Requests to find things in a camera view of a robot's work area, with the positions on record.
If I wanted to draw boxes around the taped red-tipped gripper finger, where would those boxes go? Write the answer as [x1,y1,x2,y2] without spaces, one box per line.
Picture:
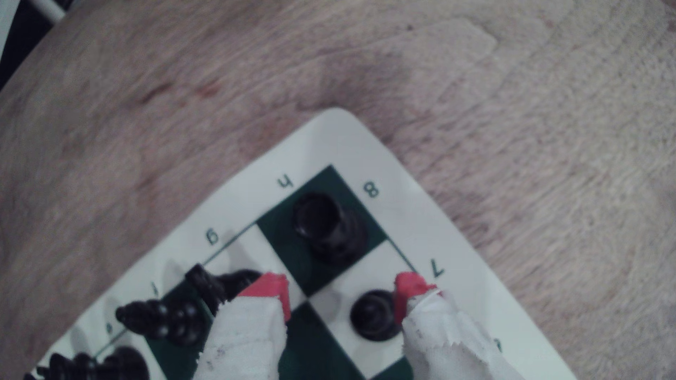
[193,273,292,380]
[394,272,524,380]

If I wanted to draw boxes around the black pawn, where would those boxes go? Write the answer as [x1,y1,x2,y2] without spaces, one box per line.
[350,289,403,342]

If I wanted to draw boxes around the green white chess mat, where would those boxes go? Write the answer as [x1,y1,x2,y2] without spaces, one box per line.
[29,108,579,380]

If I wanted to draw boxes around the black knight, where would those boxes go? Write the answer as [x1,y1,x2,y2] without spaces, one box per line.
[185,263,263,317]

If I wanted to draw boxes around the black bishop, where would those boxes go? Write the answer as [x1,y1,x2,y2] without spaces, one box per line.
[115,298,208,347]

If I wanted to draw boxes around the black rook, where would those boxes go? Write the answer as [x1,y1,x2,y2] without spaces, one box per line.
[292,191,369,263]

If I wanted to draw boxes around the black king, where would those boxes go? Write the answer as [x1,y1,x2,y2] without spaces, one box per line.
[24,346,150,380]

